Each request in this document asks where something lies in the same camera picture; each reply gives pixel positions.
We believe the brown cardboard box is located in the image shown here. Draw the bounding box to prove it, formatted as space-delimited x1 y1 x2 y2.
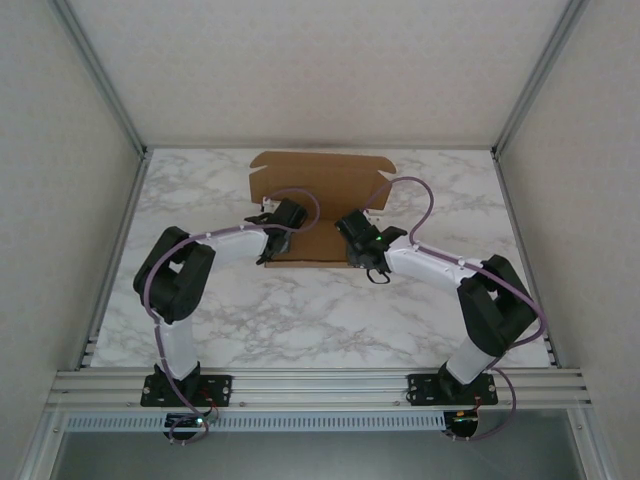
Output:
248 149 399 271

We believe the aluminium left frame post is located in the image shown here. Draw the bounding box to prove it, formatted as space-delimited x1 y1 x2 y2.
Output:
49 0 151 156

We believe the aluminium right frame post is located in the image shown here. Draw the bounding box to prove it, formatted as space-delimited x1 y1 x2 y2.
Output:
492 0 591 154

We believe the aluminium left side rail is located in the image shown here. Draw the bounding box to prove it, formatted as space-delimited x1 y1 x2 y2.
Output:
74 149 151 371

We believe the aluminium frame post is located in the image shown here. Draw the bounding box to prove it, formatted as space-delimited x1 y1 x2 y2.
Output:
49 0 151 156
492 0 591 154

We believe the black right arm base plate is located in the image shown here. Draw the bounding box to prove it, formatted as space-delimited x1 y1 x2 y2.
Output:
407 372 500 407

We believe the aluminium right side rail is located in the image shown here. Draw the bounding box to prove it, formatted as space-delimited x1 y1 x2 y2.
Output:
492 149 559 369

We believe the aluminium rail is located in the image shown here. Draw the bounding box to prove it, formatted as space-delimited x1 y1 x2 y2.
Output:
492 149 559 369
147 143 496 151
74 149 151 371

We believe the aluminium frame beam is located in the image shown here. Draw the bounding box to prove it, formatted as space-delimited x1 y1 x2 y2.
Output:
47 368 594 412

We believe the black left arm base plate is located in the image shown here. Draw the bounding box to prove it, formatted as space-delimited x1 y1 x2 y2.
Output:
140 373 235 409

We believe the grey slotted cable duct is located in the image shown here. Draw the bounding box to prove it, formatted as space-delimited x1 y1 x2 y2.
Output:
64 412 447 432

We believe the aluminium back rail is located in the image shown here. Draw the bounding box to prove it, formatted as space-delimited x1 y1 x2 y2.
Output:
147 143 496 151

